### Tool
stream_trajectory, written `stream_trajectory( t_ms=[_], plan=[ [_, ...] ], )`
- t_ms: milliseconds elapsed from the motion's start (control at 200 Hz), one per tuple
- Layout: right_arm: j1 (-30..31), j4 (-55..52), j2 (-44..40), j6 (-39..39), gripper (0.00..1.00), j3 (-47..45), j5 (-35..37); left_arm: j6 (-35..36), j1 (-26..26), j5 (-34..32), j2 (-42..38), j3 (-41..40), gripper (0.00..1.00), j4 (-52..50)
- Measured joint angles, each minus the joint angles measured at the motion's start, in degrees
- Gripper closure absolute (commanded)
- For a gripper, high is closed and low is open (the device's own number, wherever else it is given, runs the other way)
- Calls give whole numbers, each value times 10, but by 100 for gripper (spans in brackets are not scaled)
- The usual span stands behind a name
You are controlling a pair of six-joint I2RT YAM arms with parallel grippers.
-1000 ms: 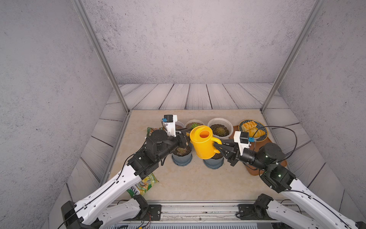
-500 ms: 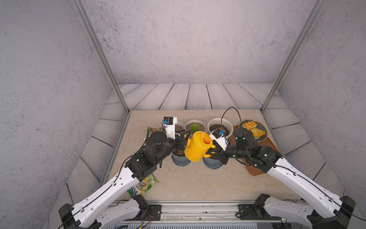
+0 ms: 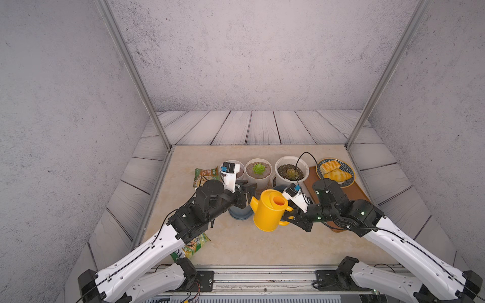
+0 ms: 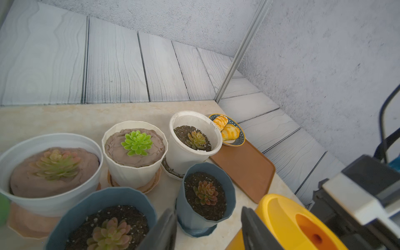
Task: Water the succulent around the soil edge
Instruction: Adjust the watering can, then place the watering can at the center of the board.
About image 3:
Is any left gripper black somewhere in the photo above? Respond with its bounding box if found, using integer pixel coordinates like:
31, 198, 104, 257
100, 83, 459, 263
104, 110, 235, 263
203, 179, 258, 224

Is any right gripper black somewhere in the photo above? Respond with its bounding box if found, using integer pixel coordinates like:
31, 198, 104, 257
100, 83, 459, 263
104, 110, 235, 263
280, 201, 338, 232

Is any small white pot pink-green succulent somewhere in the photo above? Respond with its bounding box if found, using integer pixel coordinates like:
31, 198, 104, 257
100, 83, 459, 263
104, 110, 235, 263
221, 160, 245, 181

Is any white pot bright green succulent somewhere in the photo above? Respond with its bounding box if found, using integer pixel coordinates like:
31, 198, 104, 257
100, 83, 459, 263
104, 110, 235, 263
245, 159, 273, 191

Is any yellow watering can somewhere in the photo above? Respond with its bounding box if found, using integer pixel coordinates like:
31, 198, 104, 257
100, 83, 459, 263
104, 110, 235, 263
250, 189, 293, 232

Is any blue pot red succulent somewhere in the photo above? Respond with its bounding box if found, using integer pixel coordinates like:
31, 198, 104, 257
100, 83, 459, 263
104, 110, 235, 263
274, 185, 287, 193

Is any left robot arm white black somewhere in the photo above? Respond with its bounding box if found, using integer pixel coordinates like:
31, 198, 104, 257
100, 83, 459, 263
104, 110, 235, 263
78, 180, 257, 302

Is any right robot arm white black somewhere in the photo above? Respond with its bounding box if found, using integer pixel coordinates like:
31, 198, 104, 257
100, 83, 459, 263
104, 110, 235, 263
282, 179, 483, 302

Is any large white round pot succulent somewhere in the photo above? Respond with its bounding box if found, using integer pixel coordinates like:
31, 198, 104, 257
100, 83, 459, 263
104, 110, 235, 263
274, 156, 309, 186

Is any green orange snack packet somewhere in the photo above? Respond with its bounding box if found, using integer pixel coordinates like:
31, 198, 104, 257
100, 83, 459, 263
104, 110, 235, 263
193, 167, 221, 188

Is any yellow bread roll upper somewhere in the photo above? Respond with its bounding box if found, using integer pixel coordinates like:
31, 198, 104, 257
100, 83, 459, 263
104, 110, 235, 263
320, 160, 341, 174

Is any yellow bread roll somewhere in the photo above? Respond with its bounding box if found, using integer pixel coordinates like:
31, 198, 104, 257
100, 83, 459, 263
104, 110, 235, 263
324, 169, 352, 183
320, 160, 341, 174

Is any yellow bread roll lower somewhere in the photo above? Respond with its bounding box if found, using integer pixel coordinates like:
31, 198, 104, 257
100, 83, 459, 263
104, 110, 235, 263
324, 169, 352, 183

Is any blue patterned plate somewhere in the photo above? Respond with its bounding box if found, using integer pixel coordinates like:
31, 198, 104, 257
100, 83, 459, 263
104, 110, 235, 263
316, 158, 355, 188

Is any brown tray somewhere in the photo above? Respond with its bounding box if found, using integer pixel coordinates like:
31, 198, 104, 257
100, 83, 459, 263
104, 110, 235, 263
304, 167, 375, 237

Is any green yellow candy bag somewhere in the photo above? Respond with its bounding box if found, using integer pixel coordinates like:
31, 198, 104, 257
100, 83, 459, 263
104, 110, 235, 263
171, 233, 210, 261

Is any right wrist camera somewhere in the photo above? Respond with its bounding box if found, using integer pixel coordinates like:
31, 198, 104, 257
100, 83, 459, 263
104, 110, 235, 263
282, 183, 311, 213

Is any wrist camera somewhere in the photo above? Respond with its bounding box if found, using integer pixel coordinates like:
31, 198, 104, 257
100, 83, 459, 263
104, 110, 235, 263
282, 183, 311, 213
220, 162, 240, 193

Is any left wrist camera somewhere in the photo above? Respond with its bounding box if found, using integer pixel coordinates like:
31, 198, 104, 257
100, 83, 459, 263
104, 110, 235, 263
220, 162, 240, 193

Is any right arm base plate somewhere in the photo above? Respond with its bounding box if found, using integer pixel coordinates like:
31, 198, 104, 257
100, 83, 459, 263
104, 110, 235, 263
312, 270, 371, 292

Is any front aluminium rail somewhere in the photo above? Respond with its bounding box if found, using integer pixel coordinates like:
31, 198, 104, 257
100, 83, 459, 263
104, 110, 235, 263
99, 266, 437, 303

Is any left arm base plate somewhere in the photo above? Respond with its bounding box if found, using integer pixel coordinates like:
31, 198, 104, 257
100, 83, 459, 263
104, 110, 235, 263
180, 271, 215, 294

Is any left aluminium frame post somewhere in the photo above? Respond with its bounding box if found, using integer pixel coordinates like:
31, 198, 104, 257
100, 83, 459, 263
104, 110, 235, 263
95, 0, 172, 150

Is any aluminium frame post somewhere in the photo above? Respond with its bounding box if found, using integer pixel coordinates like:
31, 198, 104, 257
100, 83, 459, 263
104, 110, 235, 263
95, 0, 172, 150
345, 0, 432, 151

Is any right aluminium frame post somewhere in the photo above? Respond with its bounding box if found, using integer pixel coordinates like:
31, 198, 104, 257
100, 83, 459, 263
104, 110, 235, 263
345, 0, 432, 151

